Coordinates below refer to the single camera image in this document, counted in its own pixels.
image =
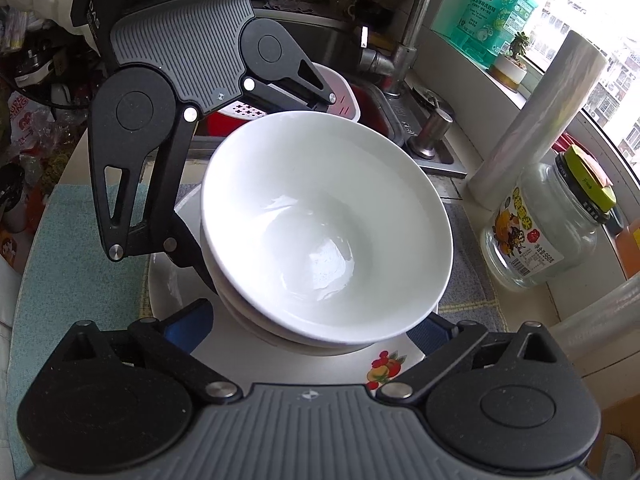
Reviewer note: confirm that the orange oil jug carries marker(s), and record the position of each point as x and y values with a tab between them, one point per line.
627	243

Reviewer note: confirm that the small potted plant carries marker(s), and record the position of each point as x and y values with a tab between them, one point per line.
508	68

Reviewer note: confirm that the green detergent bottle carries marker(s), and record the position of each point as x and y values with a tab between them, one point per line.
486	27

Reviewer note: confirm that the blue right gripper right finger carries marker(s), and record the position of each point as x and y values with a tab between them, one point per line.
431	334

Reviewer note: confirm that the white plate fruit pattern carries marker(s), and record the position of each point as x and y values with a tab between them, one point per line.
246	352

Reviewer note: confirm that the plastic wrap roll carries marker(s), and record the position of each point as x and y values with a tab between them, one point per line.
558	97

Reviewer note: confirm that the grey checked dish mat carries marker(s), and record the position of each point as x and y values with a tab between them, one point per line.
469	296

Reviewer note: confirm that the steel kitchen faucet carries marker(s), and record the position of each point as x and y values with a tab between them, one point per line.
393	63

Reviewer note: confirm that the steel soap dispenser pump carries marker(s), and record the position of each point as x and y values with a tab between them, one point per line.
435	128

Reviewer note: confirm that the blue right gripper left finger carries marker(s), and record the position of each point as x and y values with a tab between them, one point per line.
188	327

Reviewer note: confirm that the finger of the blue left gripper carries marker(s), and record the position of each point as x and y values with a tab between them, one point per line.
188	253

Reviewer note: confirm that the large white ceramic bowl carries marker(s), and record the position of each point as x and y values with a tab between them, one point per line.
326	227

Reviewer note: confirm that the clear glass honey jar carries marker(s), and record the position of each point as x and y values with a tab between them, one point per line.
547	224

